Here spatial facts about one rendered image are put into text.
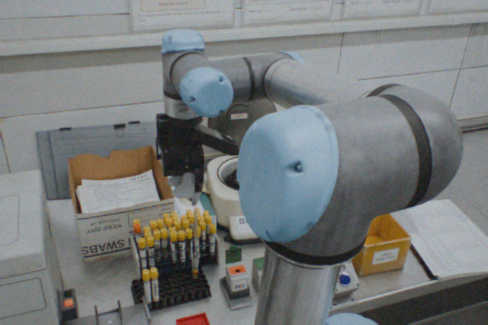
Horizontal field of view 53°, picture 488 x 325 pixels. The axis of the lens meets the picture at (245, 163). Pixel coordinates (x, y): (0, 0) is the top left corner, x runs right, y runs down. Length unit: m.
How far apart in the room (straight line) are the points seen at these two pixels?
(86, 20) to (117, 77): 0.17
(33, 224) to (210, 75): 0.43
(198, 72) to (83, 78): 0.71
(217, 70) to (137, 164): 0.77
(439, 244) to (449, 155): 0.97
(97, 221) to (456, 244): 0.94
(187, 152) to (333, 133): 0.56
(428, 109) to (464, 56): 1.52
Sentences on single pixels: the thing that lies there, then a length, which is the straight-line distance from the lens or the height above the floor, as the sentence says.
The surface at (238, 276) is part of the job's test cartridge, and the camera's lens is 1.14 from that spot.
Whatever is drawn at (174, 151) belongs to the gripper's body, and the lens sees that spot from 0.94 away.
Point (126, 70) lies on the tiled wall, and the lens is 1.45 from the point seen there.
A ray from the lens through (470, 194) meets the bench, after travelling 1.73.
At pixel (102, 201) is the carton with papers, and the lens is 1.41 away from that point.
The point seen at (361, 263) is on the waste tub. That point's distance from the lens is 1.26.
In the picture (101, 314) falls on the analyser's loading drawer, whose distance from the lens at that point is 1.13.
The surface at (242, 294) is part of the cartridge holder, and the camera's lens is 1.17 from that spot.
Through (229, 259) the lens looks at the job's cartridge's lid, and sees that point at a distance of 1.16.
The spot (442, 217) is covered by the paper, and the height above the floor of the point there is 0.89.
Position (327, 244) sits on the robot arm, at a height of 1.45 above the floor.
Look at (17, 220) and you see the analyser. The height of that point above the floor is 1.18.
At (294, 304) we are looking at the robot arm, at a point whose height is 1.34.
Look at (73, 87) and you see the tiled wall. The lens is 1.45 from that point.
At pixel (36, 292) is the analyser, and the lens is 0.97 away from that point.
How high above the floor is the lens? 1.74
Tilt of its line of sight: 31 degrees down
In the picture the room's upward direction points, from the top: 3 degrees clockwise
